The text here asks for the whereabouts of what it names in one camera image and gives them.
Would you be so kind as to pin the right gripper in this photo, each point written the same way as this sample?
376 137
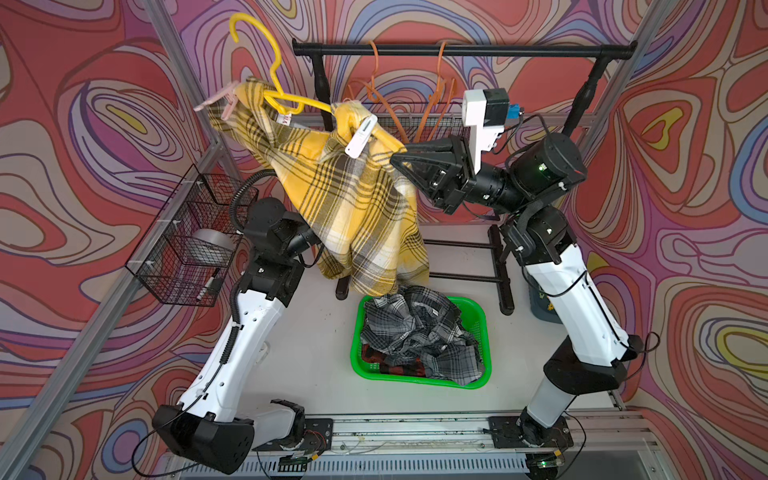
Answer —
450 192

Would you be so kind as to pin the yellow plaid shirt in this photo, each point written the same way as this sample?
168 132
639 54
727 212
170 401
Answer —
363 210

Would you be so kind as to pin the grey plaid shirt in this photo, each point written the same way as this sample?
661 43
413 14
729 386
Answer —
420 323

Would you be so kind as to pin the yellow hanger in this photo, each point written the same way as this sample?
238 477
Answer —
284 103

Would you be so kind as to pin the red black plaid shirt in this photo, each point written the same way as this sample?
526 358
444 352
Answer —
375 357

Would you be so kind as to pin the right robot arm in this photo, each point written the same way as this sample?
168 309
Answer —
594 356

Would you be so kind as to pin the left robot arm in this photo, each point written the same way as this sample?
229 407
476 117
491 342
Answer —
204 426

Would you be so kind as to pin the green plastic basket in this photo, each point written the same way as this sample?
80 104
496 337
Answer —
473 319

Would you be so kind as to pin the dark teal tray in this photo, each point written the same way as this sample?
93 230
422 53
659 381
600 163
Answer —
541 307

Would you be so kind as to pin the black clothes rack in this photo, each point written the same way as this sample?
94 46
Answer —
601 54

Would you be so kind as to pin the pink clothespin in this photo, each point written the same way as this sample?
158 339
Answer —
226 97

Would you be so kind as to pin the grey tape roll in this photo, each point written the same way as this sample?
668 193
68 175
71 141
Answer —
208 247

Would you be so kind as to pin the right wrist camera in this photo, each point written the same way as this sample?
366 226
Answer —
484 113

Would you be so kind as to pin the small wire basket on rack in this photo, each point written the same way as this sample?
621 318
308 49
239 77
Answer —
416 123

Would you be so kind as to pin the white marker in wire basket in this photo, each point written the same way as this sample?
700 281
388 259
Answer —
207 286

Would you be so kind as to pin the black wire basket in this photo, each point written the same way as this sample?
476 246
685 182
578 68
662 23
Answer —
199 200

